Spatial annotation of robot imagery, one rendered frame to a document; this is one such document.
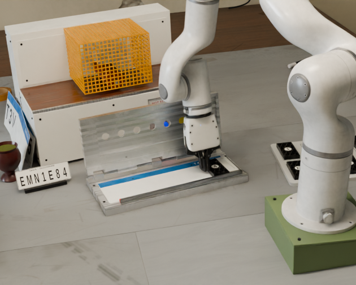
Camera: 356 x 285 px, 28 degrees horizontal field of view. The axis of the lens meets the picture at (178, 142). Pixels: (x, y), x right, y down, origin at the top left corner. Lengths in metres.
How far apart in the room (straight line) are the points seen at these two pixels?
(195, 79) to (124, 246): 0.52
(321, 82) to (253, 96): 1.18
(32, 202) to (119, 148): 0.30
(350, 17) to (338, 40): 2.57
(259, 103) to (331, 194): 1.00
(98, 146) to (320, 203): 0.71
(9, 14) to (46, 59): 1.47
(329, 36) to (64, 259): 0.85
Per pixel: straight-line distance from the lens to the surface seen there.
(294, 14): 1.67
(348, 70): 1.60
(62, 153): 2.28
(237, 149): 2.31
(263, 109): 2.61
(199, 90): 2.03
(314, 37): 1.68
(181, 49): 1.96
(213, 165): 2.14
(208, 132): 2.07
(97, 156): 2.11
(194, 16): 1.94
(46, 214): 2.04
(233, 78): 2.91
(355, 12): 4.25
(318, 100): 1.56
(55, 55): 2.41
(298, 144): 2.32
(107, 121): 2.10
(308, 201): 1.74
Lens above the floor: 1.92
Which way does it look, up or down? 26 degrees down
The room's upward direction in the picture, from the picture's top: 3 degrees counter-clockwise
